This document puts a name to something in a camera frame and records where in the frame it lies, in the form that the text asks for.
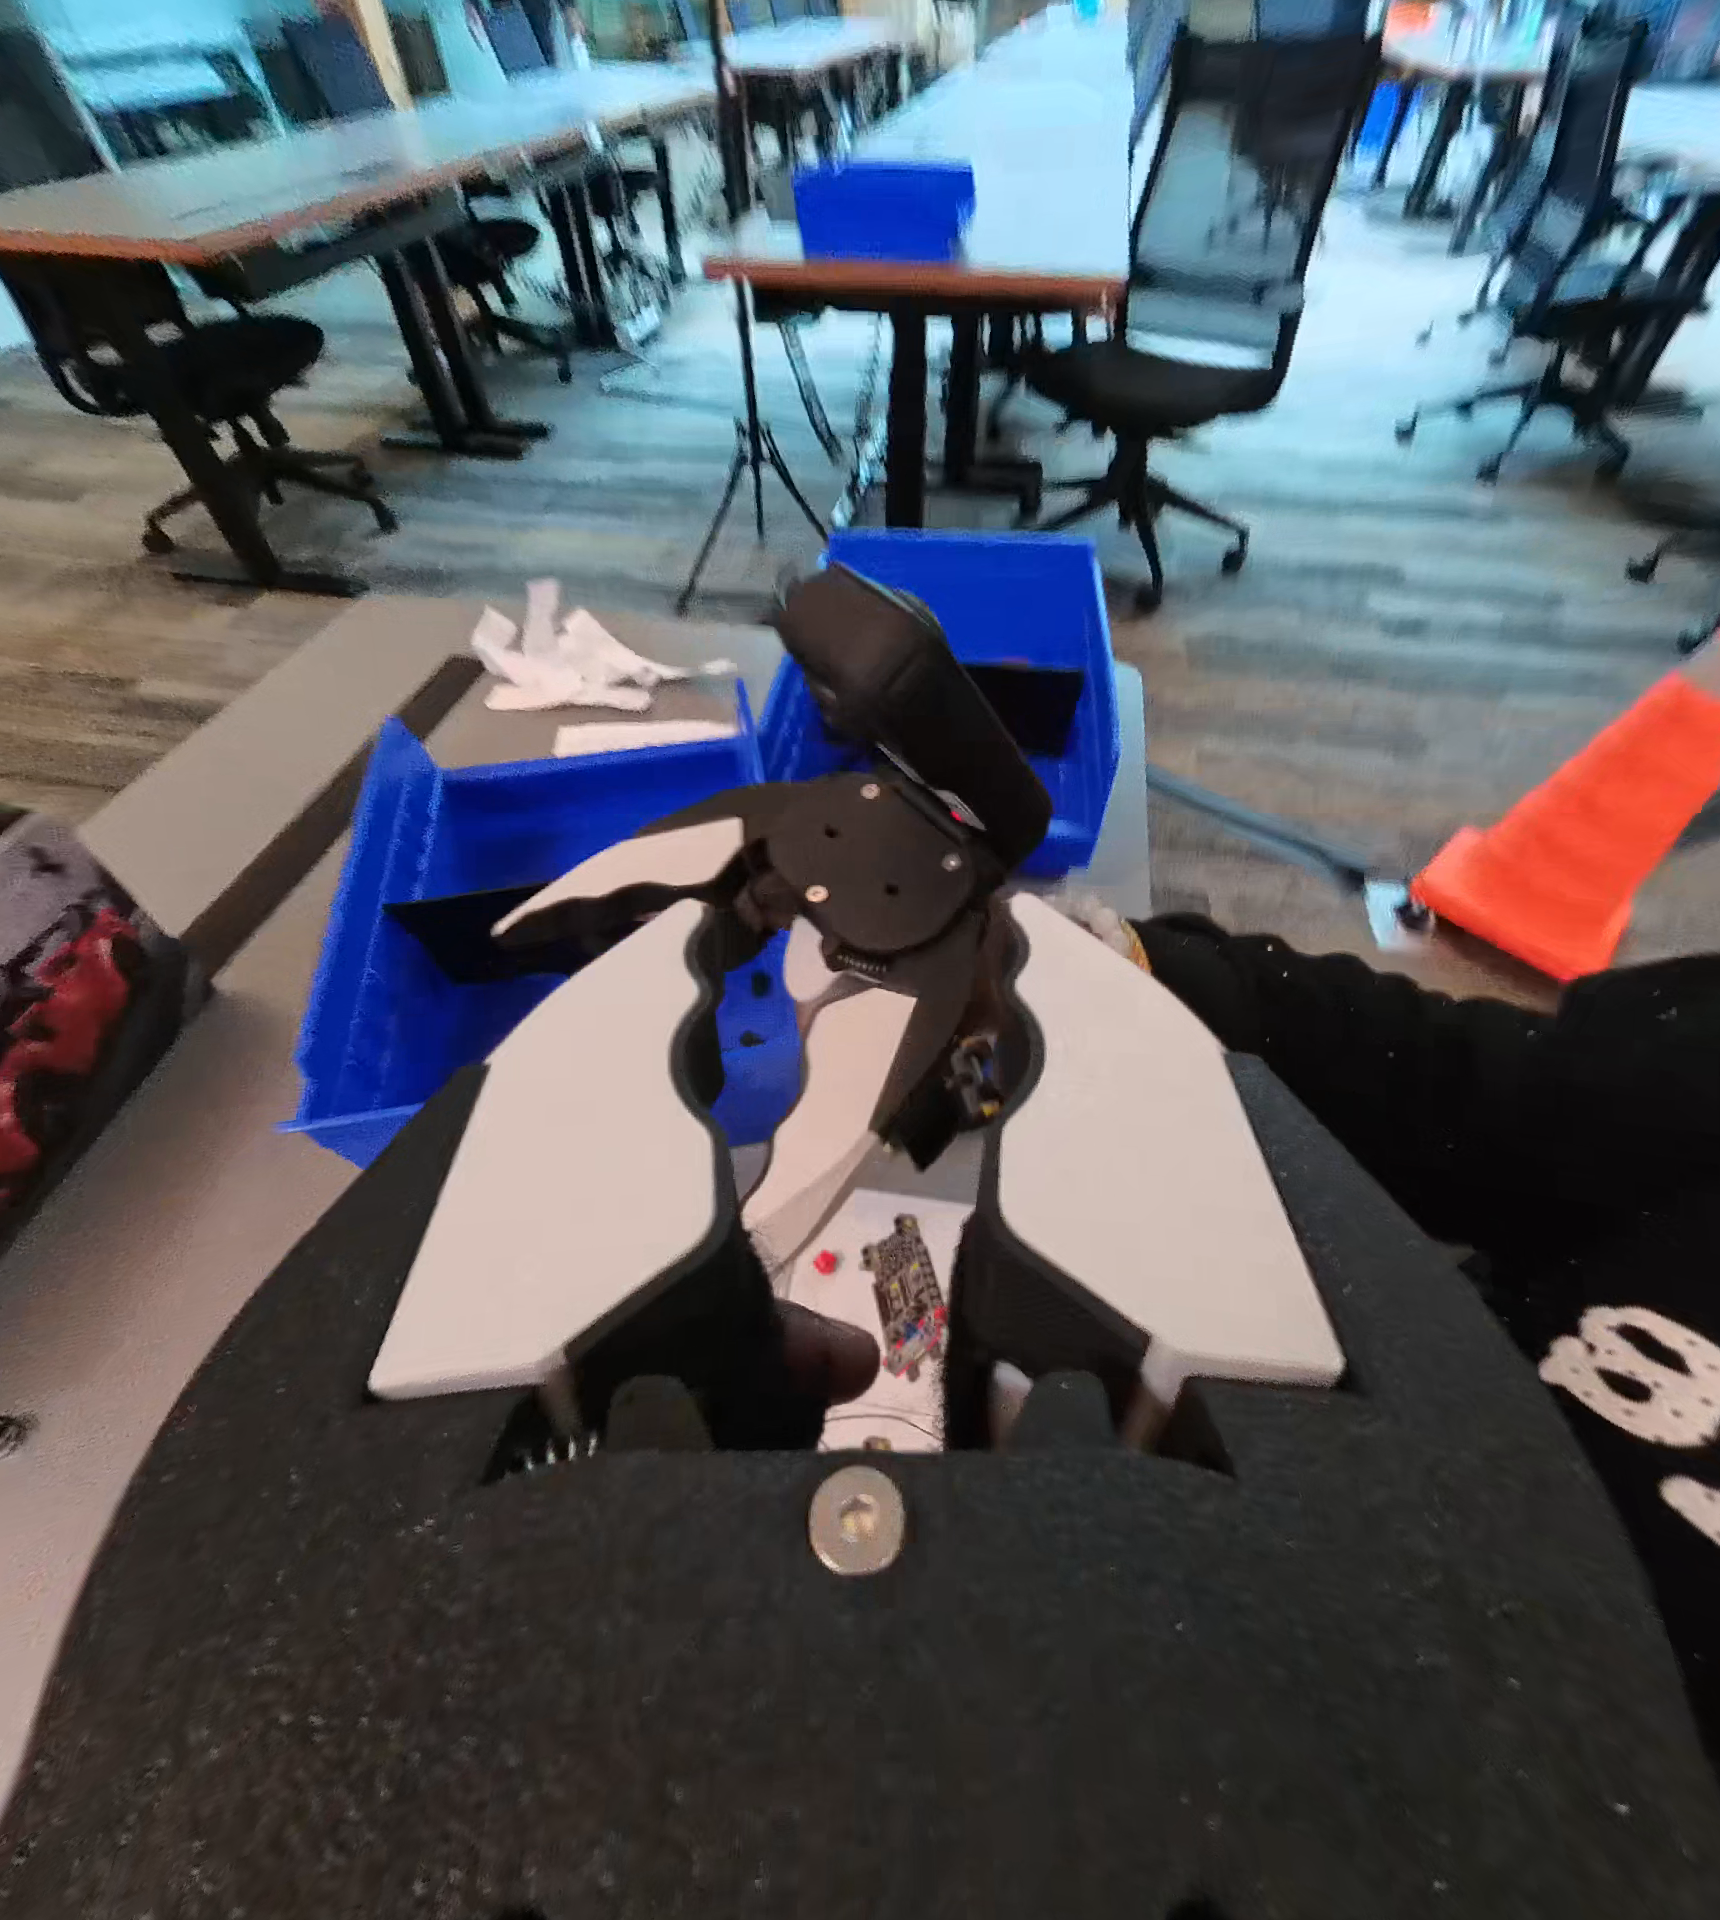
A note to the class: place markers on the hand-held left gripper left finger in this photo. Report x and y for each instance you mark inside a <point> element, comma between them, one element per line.
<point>561,1171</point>

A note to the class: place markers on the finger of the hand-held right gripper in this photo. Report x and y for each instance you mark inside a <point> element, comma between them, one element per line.
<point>845,1081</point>
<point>635,871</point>

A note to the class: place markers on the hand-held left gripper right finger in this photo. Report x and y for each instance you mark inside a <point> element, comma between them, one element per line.
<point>1145,1171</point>

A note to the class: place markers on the person's right forearm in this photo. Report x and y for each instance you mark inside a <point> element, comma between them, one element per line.
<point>1325,1034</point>

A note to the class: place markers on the lego instruction booklet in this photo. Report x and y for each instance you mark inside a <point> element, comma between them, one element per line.
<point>845,1304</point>

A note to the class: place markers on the person's left hand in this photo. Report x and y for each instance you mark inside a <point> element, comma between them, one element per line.
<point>831,1351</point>

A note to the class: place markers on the blue plastic bin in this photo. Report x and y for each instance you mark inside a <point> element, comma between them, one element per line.
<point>994,615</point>
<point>471,930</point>

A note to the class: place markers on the black sheet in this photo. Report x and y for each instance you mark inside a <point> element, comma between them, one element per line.
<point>471,930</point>
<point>1033,705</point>

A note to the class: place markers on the white crumpled cloth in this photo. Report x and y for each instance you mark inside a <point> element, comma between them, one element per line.
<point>561,661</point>

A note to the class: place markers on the black tripod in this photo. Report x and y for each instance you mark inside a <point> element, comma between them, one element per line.
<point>755,450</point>

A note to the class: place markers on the orange traffic cone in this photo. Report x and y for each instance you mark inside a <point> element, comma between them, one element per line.
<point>1594,811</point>

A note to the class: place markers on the small blue bin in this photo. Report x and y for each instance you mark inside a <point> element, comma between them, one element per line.
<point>882,210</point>

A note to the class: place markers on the black mesh office chair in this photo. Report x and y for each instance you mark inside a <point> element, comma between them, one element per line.
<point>1220,255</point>

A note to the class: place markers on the long wood-edged table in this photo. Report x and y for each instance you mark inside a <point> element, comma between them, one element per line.
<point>244,188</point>

